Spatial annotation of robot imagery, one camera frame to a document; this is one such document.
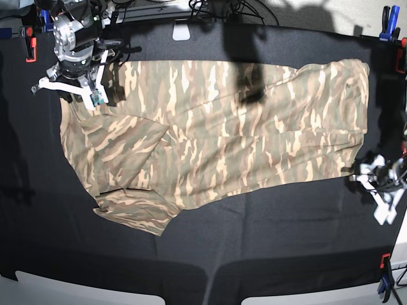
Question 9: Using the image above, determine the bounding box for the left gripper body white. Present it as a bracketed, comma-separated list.
[350, 154, 406, 208]

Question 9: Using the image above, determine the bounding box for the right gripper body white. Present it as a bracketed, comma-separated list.
[31, 52, 109, 111]

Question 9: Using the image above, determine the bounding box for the camouflage t-shirt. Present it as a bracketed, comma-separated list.
[60, 59, 369, 236]

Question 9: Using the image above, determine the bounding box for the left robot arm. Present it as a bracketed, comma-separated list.
[349, 126, 406, 226]

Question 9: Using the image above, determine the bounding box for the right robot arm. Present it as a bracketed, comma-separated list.
[31, 1, 124, 111]

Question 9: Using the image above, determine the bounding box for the red black clamp left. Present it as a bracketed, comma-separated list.
[20, 26, 37, 63]

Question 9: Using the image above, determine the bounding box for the black table cloth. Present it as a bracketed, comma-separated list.
[1, 34, 406, 304]

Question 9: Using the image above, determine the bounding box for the orange blue clamp right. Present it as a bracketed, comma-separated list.
[378, 253, 394, 303]

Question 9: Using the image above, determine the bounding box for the red clamp far right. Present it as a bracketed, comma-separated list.
[395, 37, 406, 74]

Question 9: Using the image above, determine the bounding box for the blue clamp far right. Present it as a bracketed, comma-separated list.
[379, 5, 400, 43]

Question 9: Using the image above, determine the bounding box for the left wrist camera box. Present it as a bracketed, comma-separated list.
[373, 204, 397, 226]

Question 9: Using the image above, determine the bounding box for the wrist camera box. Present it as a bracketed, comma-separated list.
[83, 89, 109, 111]
[373, 204, 397, 226]

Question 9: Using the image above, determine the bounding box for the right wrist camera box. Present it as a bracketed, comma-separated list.
[83, 89, 109, 111]

